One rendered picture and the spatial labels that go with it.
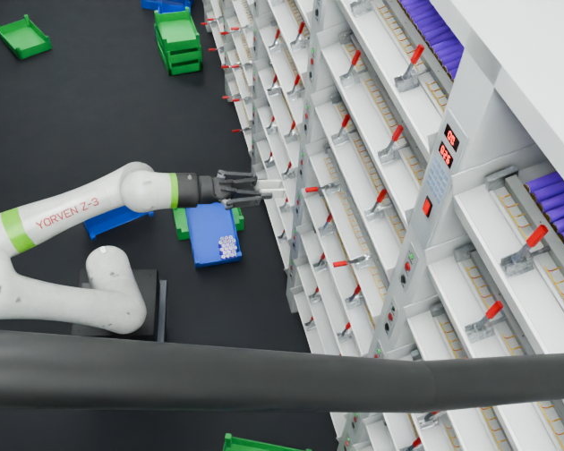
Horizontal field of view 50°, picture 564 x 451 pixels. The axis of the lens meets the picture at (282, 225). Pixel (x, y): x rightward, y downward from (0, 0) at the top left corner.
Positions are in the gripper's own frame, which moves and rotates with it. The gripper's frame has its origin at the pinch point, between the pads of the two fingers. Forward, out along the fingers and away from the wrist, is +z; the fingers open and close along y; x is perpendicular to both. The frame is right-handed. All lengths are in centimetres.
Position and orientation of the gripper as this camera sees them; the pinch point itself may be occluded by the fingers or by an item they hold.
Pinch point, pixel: (270, 188)
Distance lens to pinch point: 168.2
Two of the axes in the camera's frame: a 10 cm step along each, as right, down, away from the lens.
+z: 9.5, -0.4, 3.2
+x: 2.1, -6.6, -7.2
